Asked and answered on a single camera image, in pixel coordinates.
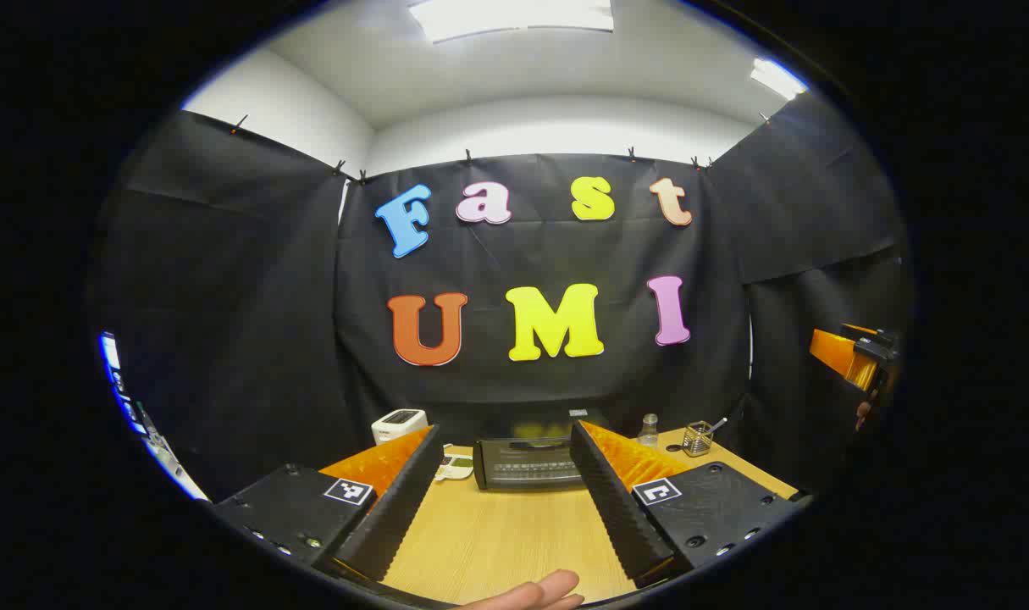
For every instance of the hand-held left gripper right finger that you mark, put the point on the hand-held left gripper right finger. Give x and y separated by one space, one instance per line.
620 517

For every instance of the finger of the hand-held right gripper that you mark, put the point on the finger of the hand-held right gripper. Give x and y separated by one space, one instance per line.
840 354

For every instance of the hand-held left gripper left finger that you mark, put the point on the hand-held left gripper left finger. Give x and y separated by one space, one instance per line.
400 517

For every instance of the black electric oven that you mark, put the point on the black electric oven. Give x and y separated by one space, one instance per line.
527 466

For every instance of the white divided snack dish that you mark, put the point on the white divided snack dish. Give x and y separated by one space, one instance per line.
455 468

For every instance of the clear glass bottle yellow label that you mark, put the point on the clear glass bottle yellow label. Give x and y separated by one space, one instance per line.
648 434

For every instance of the white toaster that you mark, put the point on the white toaster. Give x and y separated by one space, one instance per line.
398 424

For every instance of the small utensil in holder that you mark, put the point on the small utensil in holder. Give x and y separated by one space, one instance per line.
718 424

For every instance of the small ceiling light panel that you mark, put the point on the small ceiling light panel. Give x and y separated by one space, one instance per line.
777 78

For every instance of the large ceiling light panel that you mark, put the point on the large ceiling light panel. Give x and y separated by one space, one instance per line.
514 17

